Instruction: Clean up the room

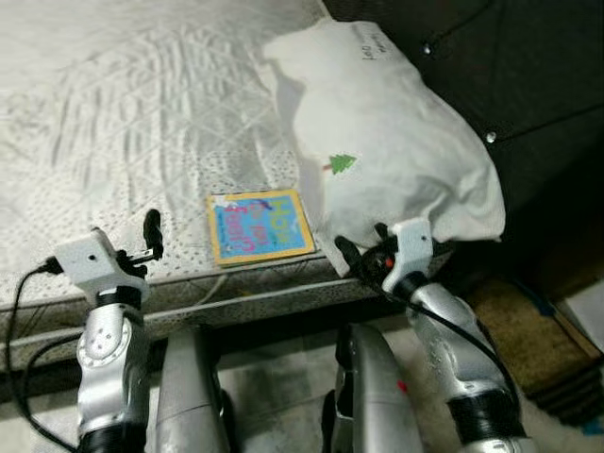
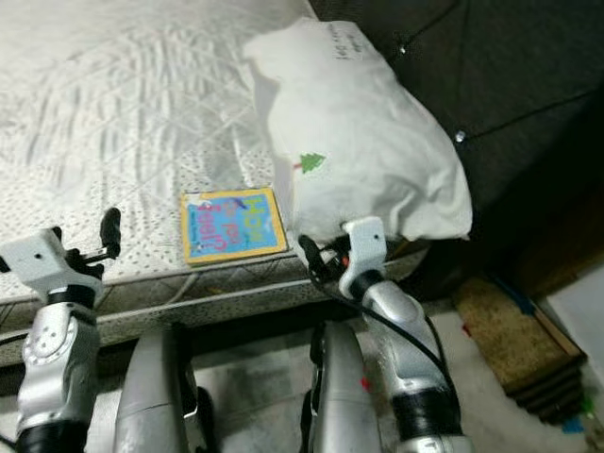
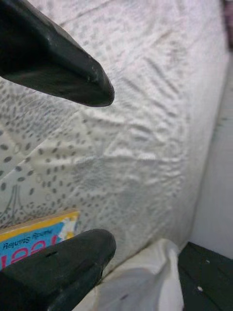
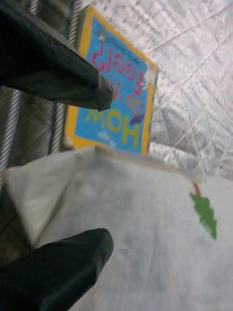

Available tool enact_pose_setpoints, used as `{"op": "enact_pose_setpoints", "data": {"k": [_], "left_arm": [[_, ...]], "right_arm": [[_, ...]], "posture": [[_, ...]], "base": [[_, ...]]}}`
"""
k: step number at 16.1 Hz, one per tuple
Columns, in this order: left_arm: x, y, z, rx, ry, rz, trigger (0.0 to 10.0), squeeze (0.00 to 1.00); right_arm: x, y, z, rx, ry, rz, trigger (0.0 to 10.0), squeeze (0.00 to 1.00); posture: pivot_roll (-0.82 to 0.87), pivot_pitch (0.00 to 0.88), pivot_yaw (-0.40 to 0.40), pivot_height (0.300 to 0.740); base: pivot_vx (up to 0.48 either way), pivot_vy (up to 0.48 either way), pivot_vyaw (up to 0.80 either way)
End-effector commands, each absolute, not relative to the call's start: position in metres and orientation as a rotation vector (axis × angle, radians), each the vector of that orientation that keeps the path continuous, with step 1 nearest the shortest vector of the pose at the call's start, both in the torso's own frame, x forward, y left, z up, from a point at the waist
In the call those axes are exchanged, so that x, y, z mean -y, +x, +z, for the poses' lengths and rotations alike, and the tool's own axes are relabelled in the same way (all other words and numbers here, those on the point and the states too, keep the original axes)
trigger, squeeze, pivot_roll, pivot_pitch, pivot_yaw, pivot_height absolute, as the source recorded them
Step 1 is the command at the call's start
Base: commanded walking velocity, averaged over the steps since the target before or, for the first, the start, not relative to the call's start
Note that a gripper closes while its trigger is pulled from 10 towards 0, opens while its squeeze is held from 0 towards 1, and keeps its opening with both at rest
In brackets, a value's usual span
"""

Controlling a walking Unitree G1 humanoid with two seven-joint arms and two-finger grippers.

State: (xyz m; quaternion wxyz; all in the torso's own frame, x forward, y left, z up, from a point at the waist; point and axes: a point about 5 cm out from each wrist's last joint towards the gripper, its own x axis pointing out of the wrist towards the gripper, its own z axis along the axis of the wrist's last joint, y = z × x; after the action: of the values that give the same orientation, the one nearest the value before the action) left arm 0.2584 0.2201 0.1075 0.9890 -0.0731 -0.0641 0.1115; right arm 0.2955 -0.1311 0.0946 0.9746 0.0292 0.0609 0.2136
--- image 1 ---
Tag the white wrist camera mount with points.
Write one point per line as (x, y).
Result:
(412, 247)
(85, 264)

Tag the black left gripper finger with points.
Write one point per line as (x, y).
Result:
(153, 234)
(98, 232)

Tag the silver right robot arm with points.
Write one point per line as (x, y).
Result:
(453, 349)

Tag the black tufted headboard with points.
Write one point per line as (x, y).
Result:
(528, 85)

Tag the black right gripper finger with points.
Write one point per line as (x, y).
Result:
(349, 255)
(382, 234)

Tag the colourful children's book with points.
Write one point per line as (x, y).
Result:
(260, 226)

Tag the robot leg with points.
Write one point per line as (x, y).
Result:
(377, 396)
(193, 396)

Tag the robot right leg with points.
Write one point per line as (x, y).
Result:
(377, 396)

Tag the grey bed frame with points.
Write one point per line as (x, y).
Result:
(245, 304)

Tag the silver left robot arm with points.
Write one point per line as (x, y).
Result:
(113, 359)

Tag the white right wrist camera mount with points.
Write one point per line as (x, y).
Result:
(412, 247)

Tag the white quilted mattress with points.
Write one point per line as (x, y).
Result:
(142, 113)

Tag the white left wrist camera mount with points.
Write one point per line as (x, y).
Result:
(85, 264)

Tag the robot left leg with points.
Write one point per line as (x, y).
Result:
(193, 396)

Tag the white pillow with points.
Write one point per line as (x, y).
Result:
(396, 160)

